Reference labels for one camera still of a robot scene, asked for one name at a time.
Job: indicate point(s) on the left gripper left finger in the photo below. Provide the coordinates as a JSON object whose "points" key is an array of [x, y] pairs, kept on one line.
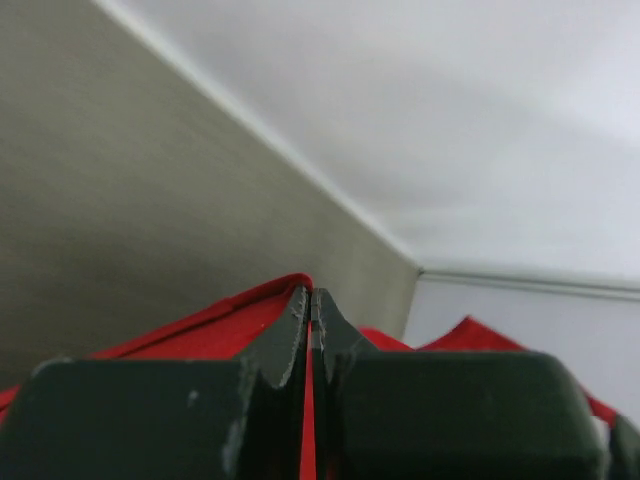
{"points": [[237, 418]]}

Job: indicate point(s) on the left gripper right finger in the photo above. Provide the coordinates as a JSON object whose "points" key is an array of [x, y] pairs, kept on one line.
{"points": [[444, 415]]}

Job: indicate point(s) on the right aluminium frame post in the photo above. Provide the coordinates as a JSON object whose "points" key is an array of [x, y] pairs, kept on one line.
{"points": [[531, 282]]}

